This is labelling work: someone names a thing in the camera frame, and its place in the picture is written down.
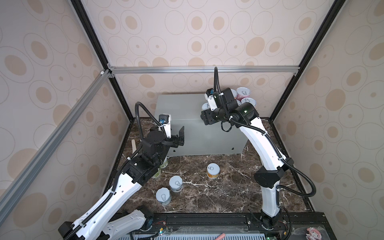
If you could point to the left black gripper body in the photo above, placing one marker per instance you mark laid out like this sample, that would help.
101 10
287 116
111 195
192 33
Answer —
161 154

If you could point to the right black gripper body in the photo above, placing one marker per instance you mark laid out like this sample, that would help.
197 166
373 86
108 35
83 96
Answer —
212 116

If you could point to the pink can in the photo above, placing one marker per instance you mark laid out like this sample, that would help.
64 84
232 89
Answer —
249 100
243 92

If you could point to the yellow can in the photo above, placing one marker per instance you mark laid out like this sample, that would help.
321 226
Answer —
213 170
206 106

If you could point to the brown orange can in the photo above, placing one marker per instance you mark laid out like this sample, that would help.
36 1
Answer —
234 93

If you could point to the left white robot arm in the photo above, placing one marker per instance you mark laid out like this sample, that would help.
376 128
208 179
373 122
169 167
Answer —
98 222

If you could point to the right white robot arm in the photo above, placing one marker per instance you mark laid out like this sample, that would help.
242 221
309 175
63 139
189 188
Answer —
274 163

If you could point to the green can upper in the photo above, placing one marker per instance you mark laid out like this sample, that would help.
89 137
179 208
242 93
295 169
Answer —
165 163

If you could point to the green can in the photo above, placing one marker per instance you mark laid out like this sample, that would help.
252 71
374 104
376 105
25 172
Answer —
157 174
165 163

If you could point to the wooden spatula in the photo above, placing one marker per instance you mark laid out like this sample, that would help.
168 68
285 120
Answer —
134 147

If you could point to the green can lower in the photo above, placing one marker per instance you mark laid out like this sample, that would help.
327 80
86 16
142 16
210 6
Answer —
157 174

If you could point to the grey metal cabinet box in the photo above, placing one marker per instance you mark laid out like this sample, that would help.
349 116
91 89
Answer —
185 111

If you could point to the teal can upper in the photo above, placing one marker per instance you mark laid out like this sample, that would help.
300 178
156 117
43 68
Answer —
176 184

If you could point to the teal can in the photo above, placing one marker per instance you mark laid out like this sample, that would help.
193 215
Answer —
163 196
176 184

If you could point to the teal can lower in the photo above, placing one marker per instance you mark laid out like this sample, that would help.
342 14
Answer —
163 196

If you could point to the pink marker pen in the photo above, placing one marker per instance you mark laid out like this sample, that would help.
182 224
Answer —
220 237

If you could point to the pink toy figure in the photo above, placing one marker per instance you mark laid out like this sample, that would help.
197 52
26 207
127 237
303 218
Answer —
313 234

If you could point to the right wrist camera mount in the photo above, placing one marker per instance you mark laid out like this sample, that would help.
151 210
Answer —
209 96

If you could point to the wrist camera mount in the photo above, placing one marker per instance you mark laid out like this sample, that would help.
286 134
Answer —
209 96
165 121

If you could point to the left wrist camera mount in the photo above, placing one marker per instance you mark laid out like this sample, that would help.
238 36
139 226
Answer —
165 121

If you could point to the horizontal aluminium rail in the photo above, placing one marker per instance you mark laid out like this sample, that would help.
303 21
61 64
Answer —
204 70

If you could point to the black base frame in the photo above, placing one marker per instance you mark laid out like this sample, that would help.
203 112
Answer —
236 226

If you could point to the left diagonal aluminium rail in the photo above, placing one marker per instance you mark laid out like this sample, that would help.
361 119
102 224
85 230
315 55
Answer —
23 181

